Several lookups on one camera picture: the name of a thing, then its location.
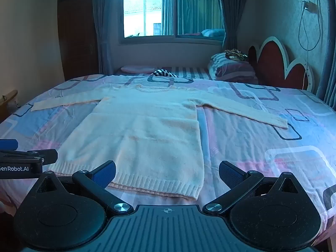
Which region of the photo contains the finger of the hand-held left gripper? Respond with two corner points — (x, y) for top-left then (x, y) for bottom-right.
(0, 139), (19, 152)
(0, 148), (59, 166)

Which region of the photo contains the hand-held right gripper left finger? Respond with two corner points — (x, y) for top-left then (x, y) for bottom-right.
(35, 160), (134, 214)

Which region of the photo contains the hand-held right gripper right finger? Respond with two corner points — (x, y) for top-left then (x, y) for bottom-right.
(203, 160), (301, 215)

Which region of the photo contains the cream yellow towel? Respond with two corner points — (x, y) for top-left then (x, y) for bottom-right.
(31, 83), (289, 201)

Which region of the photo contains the patterned pink bed sheet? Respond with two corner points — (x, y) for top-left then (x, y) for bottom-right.
(0, 73), (336, 242)

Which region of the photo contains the folded pink cloth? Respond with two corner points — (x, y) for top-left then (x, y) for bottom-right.
(121, 66), (158, 74)

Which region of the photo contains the grey striped mattress sheet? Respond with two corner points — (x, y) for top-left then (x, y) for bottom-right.
(113, 67), (214, 81)

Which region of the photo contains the white striped pillow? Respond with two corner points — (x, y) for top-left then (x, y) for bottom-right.
(208, 52), (249, 71)

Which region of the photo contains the black white striped cloth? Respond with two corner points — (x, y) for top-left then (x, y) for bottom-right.
(150, 69), (179, 78)

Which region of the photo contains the red flower-shaped headboard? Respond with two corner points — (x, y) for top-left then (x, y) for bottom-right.
(248, 36), (315, 94)

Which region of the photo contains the dark wooden wardrobe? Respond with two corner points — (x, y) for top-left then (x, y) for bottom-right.
(57, 0), (99, 82)

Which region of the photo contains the grey window curtain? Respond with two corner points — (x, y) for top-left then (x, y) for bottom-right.
(92, 0), (124, 75)
(215, 0), (250, 51)

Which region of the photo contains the teal bedding behind window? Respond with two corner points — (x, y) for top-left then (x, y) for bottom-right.
(201, 28), (226, 41)

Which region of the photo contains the teal side curtain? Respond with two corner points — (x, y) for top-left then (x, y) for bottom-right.
(315, 0), (336, 106)

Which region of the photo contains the sliding glass window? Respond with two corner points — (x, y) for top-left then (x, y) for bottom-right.
(119, 0), (227, 42)

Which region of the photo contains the white cable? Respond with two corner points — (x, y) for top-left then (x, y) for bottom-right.
(302, 0), (323, 91)

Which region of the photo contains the black cable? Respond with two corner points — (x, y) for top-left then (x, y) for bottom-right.
(298, 1), (322, 52)

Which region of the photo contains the wall power socket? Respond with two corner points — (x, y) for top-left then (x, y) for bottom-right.
(302, 0), (317, 13)

